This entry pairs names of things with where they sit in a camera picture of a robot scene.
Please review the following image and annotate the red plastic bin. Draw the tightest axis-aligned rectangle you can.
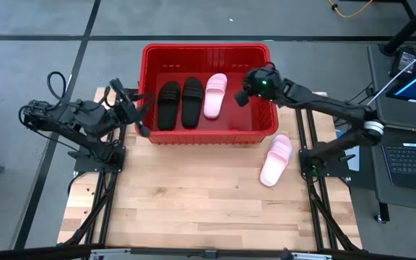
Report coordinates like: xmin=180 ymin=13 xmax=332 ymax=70
xmin=137 ymin=43 xmax=280 ymax=147

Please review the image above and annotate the pink rubber slide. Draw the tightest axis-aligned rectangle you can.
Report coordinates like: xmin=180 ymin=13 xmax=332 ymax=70
xmin=259 ymin=134 xmax=294 ymax=189
xmin=202 ymin=72 xmax=229 ymax=121

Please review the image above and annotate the black power adapter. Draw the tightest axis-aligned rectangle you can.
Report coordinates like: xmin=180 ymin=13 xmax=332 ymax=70
xmin=389 ymin=45 xmax=416 ymax=77

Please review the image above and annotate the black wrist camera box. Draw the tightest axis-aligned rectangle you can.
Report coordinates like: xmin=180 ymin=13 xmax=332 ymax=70
xmin=109 ymin=77 xmax=127 ymax=100

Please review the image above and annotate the black stand leg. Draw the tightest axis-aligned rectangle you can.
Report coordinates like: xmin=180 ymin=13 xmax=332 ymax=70
xmin=378 ymin=0 xmax=416 ymax=57

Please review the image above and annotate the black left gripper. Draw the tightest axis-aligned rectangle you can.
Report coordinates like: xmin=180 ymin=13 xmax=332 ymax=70
xmin=116 ymin=92 xmax=157 ymax=139

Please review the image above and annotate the black frame crossbar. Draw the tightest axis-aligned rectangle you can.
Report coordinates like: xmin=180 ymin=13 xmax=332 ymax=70
xmin=0 ymin=243 xmax=416 ymax=260

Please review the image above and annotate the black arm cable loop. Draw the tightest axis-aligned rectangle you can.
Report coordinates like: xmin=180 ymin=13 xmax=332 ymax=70
xmin=45 ymin=70 xmax=83 ymax=110

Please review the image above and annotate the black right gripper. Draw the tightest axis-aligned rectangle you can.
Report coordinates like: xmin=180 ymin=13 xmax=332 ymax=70
xmin=234 ymin=66 xmax=283 ymax=108

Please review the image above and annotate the white cable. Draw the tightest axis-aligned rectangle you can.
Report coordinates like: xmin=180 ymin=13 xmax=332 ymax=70
xmin=365 ymin=40 xmax=416 ymax=106

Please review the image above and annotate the black rubber slide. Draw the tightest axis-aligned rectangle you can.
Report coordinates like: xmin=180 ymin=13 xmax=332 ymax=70
xmin=156 ymin=80 xmax=182 ymax=132
xmin=181 ymin=76 xmax=205 ymax=129

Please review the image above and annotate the yellow cable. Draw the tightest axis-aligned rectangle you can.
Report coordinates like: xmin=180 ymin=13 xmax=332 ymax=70
xmin=326 ymin=0 xmax=374 ymax=19

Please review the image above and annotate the laptop computer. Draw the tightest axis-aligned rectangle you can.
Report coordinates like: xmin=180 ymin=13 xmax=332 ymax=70
xmin=365 ymin=42 xmax=416 ymax=223

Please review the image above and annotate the black laptop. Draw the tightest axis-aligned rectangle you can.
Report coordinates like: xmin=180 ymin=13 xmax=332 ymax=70
xmin=381 ymin=142 xmax=416 ymax=194

